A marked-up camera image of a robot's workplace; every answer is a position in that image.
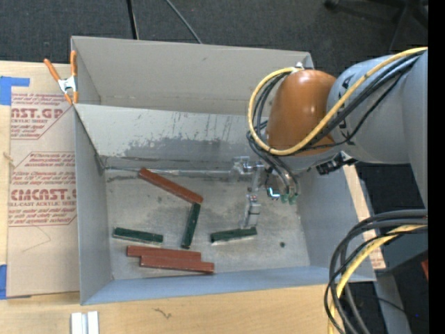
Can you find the brown cardboard board, red print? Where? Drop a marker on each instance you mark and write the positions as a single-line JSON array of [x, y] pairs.
[[41, 242]]

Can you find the grey metal bin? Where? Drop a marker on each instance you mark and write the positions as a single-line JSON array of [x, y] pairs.
[[156, 137]]

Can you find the red-brown flat block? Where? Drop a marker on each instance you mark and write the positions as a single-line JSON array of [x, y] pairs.
[[170, 185], [177, 265], [163, 252]]

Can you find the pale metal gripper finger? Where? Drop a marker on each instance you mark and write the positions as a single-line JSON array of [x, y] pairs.
[[252, 211], [243, 166]]

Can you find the dark green flat block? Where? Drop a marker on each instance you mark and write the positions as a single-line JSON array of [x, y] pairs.
[[233, 234], [138, 235], [191, 225]]

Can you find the black cylinder on white bracket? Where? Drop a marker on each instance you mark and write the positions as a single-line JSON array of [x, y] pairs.
[[328, 166]]

